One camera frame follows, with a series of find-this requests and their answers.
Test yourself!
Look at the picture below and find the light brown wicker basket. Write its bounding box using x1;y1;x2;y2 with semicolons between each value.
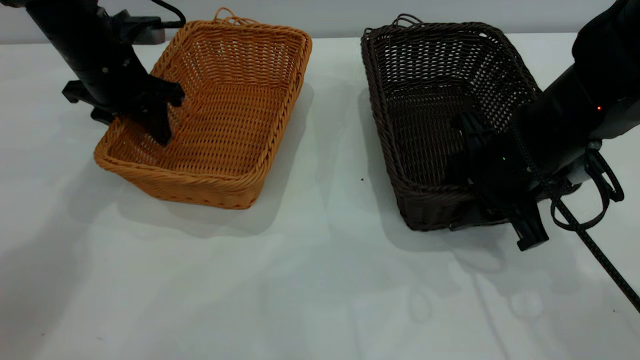
93;7;314;210

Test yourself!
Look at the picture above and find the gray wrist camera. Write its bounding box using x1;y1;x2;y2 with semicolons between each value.
114;11;167;45
564;140;602;187

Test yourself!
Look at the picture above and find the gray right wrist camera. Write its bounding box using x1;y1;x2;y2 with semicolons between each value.
564;140;602;187

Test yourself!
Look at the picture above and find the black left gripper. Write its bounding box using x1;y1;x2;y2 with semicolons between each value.
62;50;186;147

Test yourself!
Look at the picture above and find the smooth black cable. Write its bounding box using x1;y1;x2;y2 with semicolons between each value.
150;0;187;29

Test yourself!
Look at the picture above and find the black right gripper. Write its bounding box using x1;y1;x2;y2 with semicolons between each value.
447;110;550;252

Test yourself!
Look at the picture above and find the braided black cable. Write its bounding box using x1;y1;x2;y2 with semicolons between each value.
509;122;640;313

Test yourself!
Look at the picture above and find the looped black cable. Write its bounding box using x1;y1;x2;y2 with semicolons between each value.
549;149;625;232

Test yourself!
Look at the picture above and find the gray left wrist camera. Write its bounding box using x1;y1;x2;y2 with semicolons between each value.
114;11;167;45

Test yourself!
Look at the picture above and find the dark brown wicker basket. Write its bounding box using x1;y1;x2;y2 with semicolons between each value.
360;13;581;232

